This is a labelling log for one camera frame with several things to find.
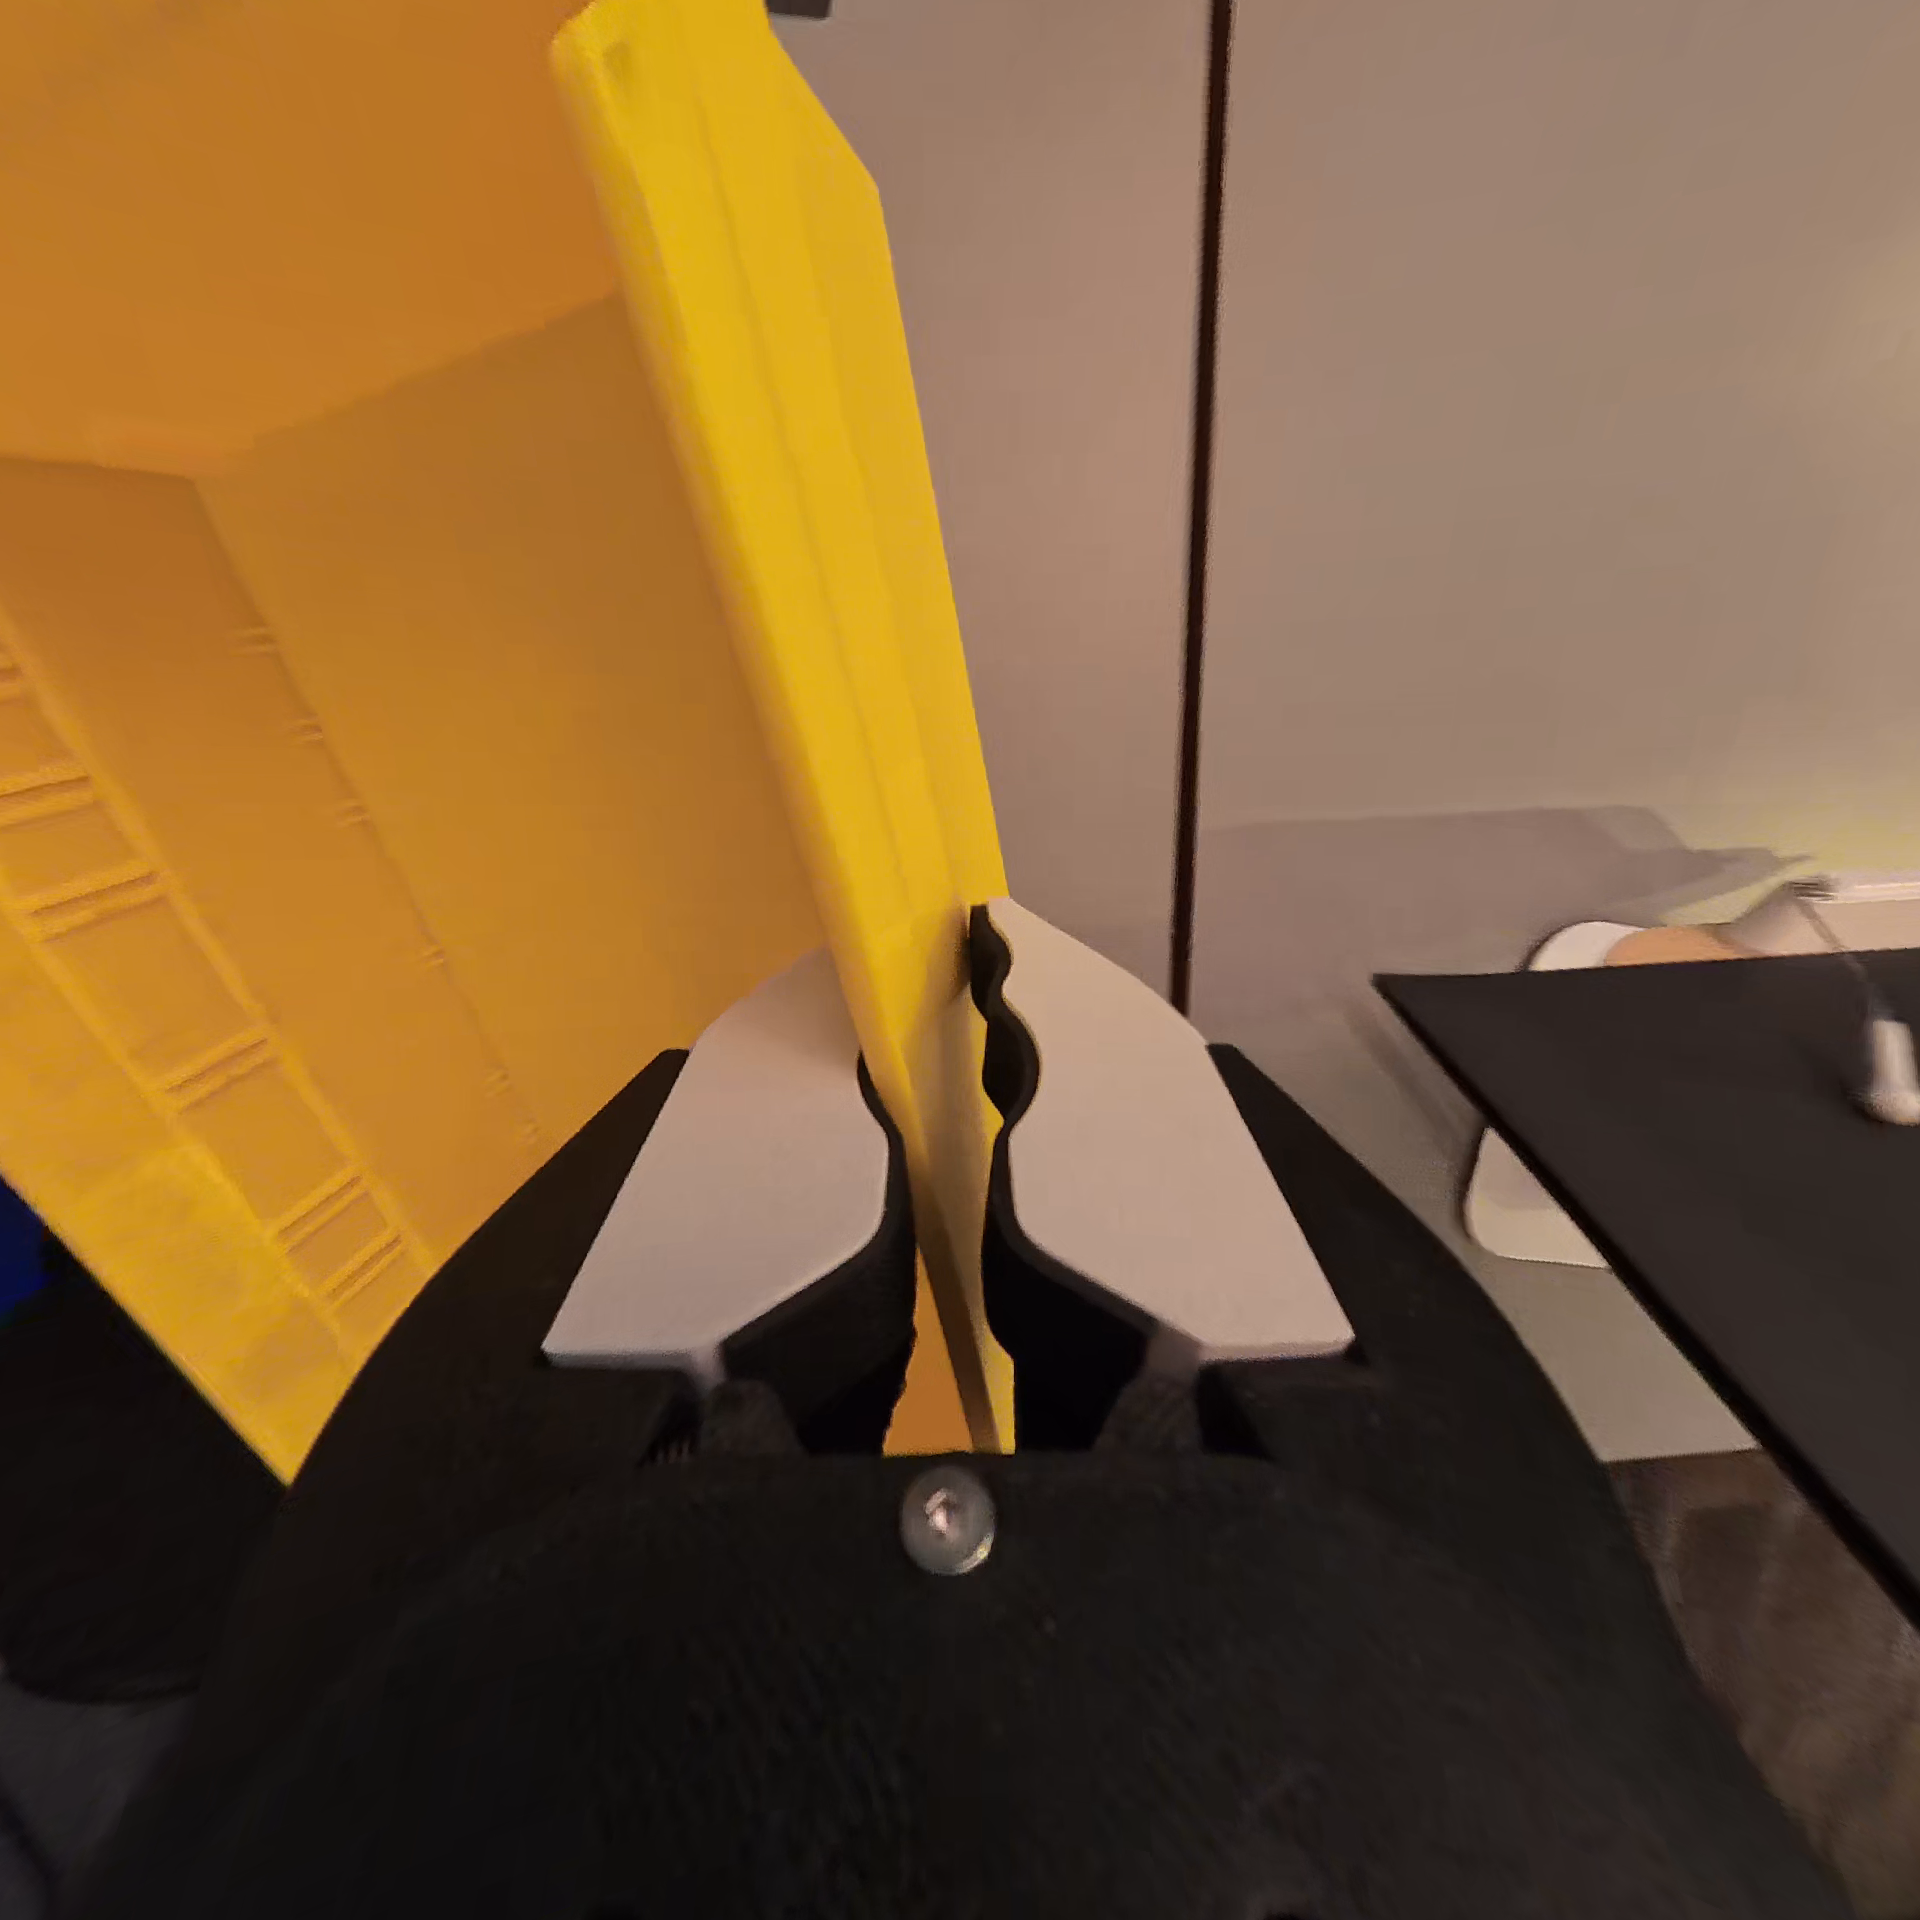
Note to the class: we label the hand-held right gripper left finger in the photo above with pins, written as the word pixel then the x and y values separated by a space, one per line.
pixel 734 1185

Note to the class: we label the blue plastic box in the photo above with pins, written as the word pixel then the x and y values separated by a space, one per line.
pixel 23 1243

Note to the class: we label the yellow plastic box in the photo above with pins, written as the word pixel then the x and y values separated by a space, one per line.
pixel 450 675

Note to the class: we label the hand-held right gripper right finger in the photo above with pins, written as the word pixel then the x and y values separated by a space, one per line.
pixel 1170 1185

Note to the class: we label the white rounded base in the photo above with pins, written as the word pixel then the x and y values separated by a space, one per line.
pixel 1515 1215

